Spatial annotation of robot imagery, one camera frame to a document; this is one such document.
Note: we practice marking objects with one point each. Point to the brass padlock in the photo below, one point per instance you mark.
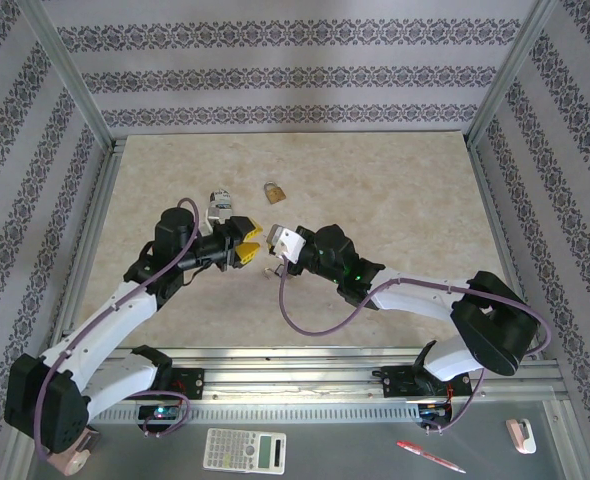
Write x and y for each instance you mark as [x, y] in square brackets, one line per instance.
[276, 195]

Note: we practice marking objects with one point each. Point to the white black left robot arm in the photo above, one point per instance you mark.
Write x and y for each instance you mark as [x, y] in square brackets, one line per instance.
[105, 320]

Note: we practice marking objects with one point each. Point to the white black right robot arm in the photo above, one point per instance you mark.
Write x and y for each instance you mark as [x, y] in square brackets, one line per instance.
[415, 300]

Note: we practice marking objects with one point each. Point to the newspaper print case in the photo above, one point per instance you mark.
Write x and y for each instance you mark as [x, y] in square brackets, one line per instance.
[221, 196]

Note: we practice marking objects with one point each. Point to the black controller board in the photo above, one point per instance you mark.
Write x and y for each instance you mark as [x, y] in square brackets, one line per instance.
[160, 412]
[435, 411]

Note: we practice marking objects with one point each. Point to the white calculator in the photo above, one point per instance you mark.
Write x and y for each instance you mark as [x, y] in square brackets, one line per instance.
[245, 451]

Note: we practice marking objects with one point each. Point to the red pen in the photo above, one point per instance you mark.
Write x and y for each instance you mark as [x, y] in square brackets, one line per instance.
[425, 454]

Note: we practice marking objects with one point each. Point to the pink tape dispenser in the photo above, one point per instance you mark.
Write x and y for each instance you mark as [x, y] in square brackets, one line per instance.
[77, 457]

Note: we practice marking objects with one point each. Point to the pink white stapler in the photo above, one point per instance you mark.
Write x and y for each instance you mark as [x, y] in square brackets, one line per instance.
[521, 437]

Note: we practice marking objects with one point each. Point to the aluminium table edge rail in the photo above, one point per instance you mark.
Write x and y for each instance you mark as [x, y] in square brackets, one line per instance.
[102, 200]
[486, 200]

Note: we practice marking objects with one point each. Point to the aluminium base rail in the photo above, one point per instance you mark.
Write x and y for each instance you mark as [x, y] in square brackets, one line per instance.
[295, 380]

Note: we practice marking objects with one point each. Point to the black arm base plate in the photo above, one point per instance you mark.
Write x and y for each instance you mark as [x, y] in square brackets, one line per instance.
[192, 382]
[397, 381]

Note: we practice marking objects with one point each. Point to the aluminium frame post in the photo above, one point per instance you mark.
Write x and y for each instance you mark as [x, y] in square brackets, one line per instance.
[67, 75]
[507, 75]

